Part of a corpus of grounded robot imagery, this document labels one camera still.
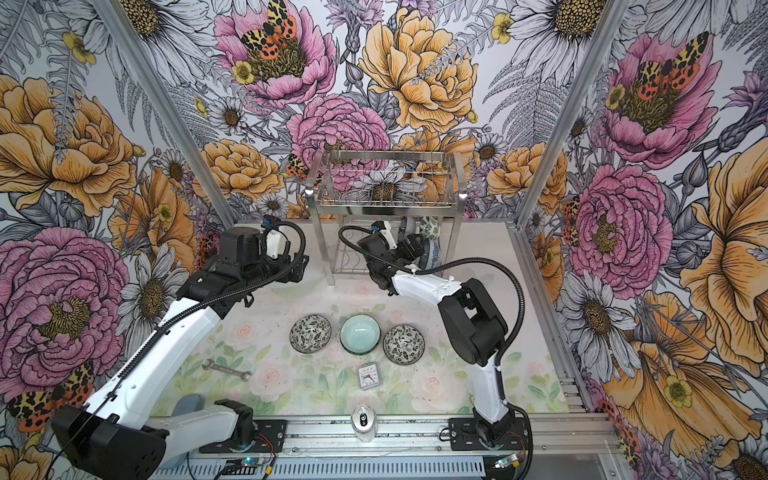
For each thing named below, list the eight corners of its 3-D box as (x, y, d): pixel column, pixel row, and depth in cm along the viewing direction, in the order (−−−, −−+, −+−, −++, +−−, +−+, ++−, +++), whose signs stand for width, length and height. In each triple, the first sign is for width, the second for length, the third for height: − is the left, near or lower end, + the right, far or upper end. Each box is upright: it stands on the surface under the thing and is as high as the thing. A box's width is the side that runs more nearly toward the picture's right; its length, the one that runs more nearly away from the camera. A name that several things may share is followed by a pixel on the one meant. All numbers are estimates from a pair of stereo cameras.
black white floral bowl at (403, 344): (383, 365, 88) (383, 358, 84) (384, 332, 94) (383, 324, 90) (424, 365, 88) (425, 359, 84) (421, 332, 94) (423, 324, 90)
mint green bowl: (340, 359, 89) (337, 350, 83) (344, 324, 96) (342, 314, 91) (380, 360, 89) (380, 350, 83) (381, 324, 96) (381, 314, 91)
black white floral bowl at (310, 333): (291, 354, 90) (286, 346, 85) (297, 322, 96) (293, 314, 92) (329, 354, 90) (326, 346, 86) (334, 322, 96) (331, 314, 92)
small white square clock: (361, 392, 83) (360, 389, 81) (357, 371, 86) (356, 368, 84) (380, 386, 84) (380, 383, 82) (376, 367, 87) (376, 363, 85)
